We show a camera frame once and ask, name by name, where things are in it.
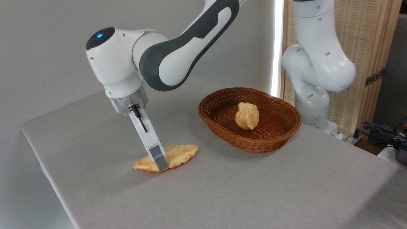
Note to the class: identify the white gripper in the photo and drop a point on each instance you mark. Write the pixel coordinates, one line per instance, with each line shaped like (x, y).
(148, 133)

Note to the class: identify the long leaf-shaped bread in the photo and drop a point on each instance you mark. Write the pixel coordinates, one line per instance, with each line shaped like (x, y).
(181, 152)

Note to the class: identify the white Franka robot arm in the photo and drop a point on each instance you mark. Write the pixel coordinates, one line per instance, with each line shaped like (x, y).
(178, 54)

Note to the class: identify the round flower-shaped bread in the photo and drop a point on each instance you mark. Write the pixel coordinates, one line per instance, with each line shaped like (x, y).
(247, 116)

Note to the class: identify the brown wicker basket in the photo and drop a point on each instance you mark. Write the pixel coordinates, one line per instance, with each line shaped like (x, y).
(273, 133)

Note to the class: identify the grey tablecloth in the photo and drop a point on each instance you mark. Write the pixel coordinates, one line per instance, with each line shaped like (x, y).
(254, 190)

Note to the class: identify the metal screen hinge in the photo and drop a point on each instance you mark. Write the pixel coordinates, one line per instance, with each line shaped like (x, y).
(375, 77)

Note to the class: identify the wooden bamboo folding screen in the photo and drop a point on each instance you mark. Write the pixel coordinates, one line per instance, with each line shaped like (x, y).
(369, 31)

